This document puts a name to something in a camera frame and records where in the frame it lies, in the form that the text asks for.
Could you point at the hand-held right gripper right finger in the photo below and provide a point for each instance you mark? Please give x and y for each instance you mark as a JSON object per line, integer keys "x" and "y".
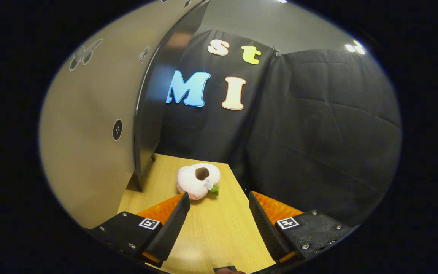
{"x": 266, "y": 230}

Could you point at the long ceiling light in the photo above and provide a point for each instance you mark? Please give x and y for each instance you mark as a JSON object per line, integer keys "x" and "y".
{"x": 356, "y": 47}

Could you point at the pink white plush toy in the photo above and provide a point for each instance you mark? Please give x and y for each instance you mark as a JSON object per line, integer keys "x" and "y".
{"x": 190, "y": 184}

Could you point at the beige cabinet door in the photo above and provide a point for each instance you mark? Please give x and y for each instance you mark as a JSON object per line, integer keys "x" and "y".
{"x": 97, "y": 114}

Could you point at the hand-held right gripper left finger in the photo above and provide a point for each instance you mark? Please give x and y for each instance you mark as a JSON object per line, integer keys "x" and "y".
{"x": 173, "y": 228}

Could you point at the grey cabinet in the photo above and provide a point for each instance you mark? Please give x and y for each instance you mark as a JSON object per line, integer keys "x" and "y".
{"x": 154, "y": 106}

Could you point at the black backdrop cloth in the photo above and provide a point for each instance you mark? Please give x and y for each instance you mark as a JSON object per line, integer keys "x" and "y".
{"x": 318, "y": 133}

